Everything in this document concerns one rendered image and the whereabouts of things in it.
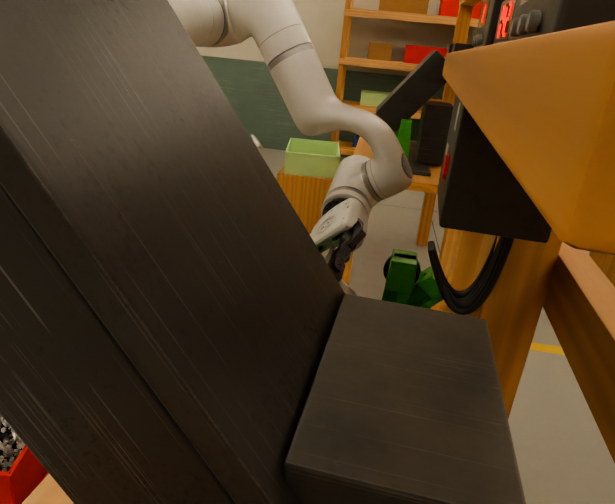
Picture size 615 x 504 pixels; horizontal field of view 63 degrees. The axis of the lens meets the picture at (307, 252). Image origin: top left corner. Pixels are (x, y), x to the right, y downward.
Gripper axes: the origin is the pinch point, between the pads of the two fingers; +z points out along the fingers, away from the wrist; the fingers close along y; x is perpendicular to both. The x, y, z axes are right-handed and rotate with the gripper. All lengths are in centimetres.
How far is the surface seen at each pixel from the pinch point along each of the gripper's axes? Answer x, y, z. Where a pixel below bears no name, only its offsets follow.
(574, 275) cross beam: 21.2, 26.6, -3.0
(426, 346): 6.0, 14.8, 17.1
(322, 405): -3.0, 11.1, 29.8
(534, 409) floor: 173, -53, -112
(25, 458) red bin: -12, -46, 26
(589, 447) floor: 184, -36, -94
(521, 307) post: 26.6, 16.2, -7.8
